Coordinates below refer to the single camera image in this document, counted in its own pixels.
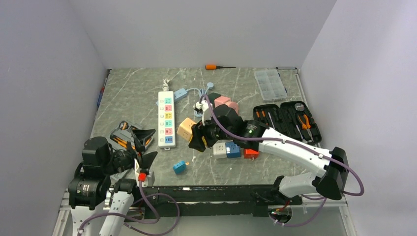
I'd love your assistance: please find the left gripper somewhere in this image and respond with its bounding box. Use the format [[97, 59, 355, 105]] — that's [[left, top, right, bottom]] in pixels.
[[102, 128, 157, 175]]

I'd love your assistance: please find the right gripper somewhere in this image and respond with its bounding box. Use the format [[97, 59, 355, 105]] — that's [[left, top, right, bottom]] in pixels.
[[189, 113, 235, 152]]

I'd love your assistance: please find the orange cube adapter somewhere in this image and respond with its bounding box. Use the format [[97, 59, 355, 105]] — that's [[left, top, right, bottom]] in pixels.
[[177, 118, 196, 142]]

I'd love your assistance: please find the grey tool case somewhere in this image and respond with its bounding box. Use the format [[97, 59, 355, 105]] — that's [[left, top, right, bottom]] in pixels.
[[106, 120, 153, 182]]

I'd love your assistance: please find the white and blue cube adapter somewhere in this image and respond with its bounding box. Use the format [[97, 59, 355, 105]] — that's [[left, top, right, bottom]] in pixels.
[[212, 142, 241, 159]]

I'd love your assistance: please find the pink cube socket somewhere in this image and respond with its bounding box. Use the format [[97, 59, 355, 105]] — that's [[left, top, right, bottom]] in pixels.
[[214, 96, 239, 114]]

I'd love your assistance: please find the red cube adapter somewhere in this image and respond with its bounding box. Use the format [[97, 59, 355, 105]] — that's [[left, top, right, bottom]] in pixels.
[[243, 149, 259, 160]]

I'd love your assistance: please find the white power strip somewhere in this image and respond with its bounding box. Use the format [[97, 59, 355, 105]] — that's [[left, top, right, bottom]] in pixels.
[[157, 79, 176, 150]]

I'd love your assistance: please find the clear plastic organizer box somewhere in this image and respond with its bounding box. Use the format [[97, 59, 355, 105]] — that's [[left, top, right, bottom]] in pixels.
[[254, 69, 287, 101]]

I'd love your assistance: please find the black tool case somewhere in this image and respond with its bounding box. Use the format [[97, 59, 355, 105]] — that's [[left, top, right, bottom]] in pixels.
[[253, 101, 322, 145]]

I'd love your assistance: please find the dark green cube adapter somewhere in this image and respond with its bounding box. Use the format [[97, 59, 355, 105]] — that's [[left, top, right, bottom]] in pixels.
[[207, 92, 221, 106]]

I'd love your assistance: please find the light blue power strip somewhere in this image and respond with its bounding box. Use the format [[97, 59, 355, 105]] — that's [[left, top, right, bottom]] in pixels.
[[156, 88, 187, 106]]

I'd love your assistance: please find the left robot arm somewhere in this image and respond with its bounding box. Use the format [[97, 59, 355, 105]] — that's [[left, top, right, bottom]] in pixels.
[[68, 129, 158, 236]]

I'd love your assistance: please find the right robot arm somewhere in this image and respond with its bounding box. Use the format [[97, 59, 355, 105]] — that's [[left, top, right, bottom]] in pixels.
[[188, 101, 348, 204]]

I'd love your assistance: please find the blue red pen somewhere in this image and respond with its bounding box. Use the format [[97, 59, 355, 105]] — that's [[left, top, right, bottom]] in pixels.
[[96, 78, 107, 108]]

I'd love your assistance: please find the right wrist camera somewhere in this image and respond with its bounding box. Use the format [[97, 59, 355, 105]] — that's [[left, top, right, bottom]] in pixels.
[[193, 100, 212, 125]]

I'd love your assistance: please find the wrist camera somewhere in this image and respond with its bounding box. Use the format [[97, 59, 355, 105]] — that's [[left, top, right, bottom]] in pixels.
[[193, 100, 212, 125], [133, 160, 155, 188]]

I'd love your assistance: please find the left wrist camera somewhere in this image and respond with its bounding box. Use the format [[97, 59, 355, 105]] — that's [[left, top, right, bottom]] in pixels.
[[133, 160, 155, 188]]

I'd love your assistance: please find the orange handled screwdriver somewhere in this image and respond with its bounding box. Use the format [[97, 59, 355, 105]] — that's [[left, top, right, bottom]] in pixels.
[[205, 64, 236, 70]]

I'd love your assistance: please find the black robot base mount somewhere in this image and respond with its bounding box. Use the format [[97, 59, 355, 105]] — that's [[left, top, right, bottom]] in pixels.
[[144, 184, 302, 217]]

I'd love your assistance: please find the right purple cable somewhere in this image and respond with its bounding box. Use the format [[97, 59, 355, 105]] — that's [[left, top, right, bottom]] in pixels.
[[199, 93, 365, 228]]

